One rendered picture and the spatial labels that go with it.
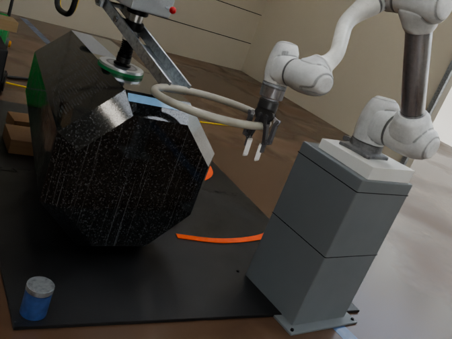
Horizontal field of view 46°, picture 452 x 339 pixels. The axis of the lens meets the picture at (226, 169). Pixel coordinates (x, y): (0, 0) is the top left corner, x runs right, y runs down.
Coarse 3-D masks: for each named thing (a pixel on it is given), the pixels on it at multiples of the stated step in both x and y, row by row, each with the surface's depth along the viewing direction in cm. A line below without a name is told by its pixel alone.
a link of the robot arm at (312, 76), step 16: (368, 0) 199; (352, 16) 198; (368, 16) 202; (336, 32) 192; (336, 48) 184; (288, 64) 182; (304, 64) 178; (320, 64) 176; (336, 64) 183; (288, 80) 182; (304, 80) 175; (320, 80) 173
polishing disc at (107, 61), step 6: (102, 60) 245; (108, 60) 249; (114, 60) 254; (108, 66) 241; (114, 66) 242; (132, 66) 255; (120, 72) 241; (126, 72) 241; (132, 72) 243; (138, 72) 248
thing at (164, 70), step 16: (96, 0) 248; (112, 16) 245; (128, 32) 236; (144, 32) 246; (144, 48) 228; (160, 48) 238; (144, 64) 228; (160, 64) 236; (160, 80) 221; (176, 80) 230
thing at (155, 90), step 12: (156, 84) 209; (156, 96) 194; (168, 96) 191; (204, 96) 228; (216, 96) 229; (180, 108) 186; (192, 108) 185; (240, 108) 226; (252, 108) 223; (216, 120) 185; (228, 120) 186; (240, 120) 188
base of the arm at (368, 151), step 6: (342, 138) 259; (348, 138) 256; (354, 138) 246; (342, 144) 249; (348, 144) 248; (354, 144) 246; (360, 144) 244; (366, 144) 242; (354, 150) 245; (360, 150) 243; (366, 150) 243; (372, 150) 243; (378, 150) 244; (366, 156) 239; (372, 156) 242; (378, 156) 245; (384, 156) 249
